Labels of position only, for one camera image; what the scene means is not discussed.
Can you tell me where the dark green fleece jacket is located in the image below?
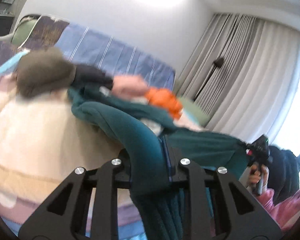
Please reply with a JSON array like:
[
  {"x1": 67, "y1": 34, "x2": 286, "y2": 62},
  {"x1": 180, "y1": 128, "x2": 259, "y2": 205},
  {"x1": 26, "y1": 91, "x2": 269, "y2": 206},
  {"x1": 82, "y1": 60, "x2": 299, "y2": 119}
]
[{"x1": 68, "y1": 85, "x2": 249, "y2": 239}]

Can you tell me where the pile of dark clothes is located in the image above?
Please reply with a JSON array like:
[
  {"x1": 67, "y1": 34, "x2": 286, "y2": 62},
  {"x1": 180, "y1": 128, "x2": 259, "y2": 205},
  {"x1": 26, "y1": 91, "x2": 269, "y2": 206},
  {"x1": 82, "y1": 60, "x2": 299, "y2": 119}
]
[{"x1": 268, "y1": 146, "x2": 300, "y2": 205}]

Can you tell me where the right hand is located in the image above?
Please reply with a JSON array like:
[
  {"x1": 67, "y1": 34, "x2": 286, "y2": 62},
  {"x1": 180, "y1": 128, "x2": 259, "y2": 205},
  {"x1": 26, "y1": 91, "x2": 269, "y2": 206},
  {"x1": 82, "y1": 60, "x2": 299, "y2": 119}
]
[{"x1": 248, "y1": 164, "x2": 269, "y2": 192}]

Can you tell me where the pink fleece sleeve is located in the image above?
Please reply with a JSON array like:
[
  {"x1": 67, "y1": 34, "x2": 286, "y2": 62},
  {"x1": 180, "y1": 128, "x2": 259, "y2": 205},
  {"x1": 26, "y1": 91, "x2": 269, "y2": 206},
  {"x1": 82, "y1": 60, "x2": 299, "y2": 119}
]
[{"x1": 256, "y1": 189, "x2": 300, "y2": 232}]

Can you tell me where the cream pink plush blanket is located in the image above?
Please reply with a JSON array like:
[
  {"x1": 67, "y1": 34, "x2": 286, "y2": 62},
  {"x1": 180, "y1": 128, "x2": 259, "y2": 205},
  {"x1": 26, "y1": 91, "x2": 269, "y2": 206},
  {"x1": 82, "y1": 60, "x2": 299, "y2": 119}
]
[{"x1": 0, "y1": 74, "x2": 146, "y2": 230}]

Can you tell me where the green pillow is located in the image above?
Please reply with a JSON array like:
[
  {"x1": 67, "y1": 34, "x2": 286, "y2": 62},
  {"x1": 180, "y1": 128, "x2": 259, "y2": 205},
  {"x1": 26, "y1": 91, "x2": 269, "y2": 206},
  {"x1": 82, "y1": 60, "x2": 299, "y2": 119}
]
[
  {"x1": 178, "y1": 97, "x2": 211, "y2": 127},
  {"x1": 11, "y1": 17, "x2": 38, "y2": 47}
]

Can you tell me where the grey white curtain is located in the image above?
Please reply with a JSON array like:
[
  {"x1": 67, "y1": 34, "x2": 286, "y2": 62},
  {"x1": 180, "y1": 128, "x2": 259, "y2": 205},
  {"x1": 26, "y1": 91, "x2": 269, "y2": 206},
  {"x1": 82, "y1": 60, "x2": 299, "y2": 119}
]
[{"x1": 175, "y1": 14, "x2": 300, "y2": 149}]

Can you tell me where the black floor lamp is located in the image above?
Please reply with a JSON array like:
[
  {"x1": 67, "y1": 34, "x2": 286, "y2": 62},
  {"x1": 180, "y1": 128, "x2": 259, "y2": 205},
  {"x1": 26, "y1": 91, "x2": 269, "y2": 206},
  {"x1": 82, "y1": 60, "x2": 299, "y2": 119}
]
[{"x1": 193, "y1": 57, "x2": 224, "y2": 101}]

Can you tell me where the orange folded puffer jacket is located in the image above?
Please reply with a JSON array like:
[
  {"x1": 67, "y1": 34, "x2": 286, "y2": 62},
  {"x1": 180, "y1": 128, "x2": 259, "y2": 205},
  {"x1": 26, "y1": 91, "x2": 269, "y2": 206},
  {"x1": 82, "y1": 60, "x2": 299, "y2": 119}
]
[{"x1": 144, "y1": 87, "x2": 183, "y2": 120}]

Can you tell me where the pink folded quilted jacket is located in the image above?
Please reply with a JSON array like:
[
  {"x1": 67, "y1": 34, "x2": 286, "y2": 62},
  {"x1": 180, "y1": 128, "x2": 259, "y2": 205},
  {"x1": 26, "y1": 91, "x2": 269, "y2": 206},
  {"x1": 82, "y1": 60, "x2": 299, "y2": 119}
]
[{"x1": 111, "y1": 75, "x2": 149, "y2": 99}]

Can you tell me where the black folded puffer jacket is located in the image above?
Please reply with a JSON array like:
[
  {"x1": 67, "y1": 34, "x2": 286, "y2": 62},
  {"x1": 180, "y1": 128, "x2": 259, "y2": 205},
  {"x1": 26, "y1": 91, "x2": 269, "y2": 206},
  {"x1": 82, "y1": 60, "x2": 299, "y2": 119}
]
[{"x1": 71, "y1": 64, "x2": 113, "y2": 90}]

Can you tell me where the brown folded fleece garment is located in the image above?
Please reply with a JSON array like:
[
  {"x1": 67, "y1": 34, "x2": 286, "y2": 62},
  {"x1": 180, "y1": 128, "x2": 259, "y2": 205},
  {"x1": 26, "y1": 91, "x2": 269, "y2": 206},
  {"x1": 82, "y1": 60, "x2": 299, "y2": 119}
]
[{"x1": 16, "y1": 47, "x2": 76, "y2": 98}]

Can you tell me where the light blue bed sheet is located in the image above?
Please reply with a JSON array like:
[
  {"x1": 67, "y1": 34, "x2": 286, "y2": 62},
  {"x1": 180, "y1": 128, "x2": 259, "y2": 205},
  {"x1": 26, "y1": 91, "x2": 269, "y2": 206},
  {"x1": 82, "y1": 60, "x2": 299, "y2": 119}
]
[{"x1": 0, "y1": 51, "x2": 28, "y2": 78}]

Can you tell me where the blue plaid quilt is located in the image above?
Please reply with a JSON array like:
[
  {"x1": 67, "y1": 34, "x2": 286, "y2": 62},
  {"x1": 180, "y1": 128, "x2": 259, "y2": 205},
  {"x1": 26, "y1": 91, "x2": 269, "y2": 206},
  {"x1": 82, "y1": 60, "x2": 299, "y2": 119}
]
[{"x1": 55, "y1": 23, "x2": 175, "y2": 90}]

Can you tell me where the dark patterned pillow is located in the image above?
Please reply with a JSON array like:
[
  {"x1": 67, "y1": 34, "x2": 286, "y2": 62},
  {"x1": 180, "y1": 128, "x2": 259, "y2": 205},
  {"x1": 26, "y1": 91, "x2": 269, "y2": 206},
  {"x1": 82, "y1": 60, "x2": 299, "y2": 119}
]
[{"x1": 0, "y1": 15, "x2": 69, "y2": 66}]

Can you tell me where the green pillow at left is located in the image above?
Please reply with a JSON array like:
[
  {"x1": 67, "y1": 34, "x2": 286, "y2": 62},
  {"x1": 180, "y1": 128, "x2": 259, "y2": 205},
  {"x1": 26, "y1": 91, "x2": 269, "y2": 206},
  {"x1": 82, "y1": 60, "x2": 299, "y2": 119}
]
[{"x1": 11, "y1": 17, "x2": 38, "y2": 47}]

